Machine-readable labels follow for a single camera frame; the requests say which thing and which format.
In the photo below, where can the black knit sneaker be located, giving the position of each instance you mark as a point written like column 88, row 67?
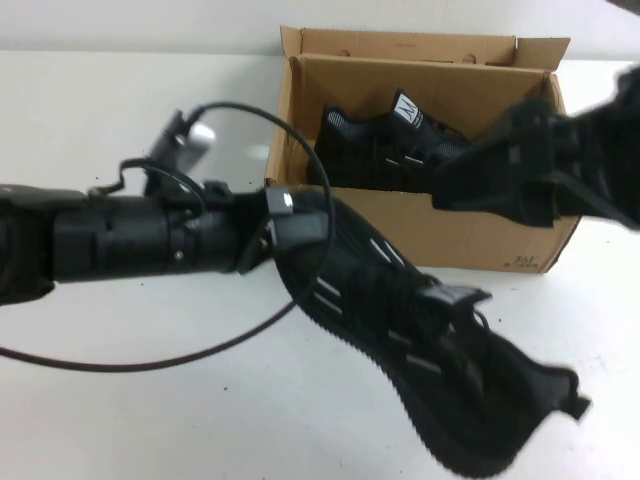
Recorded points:
column 400, row 325
column 360, row 150

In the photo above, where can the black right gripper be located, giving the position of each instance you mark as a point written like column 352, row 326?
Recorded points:
column 540, row 135

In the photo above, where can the brown cardboard shoe box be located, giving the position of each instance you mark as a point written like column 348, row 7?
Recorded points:
column 450, row 240

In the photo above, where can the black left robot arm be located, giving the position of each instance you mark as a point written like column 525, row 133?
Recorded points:
column 100, row 235

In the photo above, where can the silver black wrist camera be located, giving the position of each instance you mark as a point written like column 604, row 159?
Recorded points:
column 185, row 142

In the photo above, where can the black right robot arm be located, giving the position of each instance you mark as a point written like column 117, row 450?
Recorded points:
column 610, row 125

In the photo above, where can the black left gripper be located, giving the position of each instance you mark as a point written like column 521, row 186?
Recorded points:
column 225, row 230

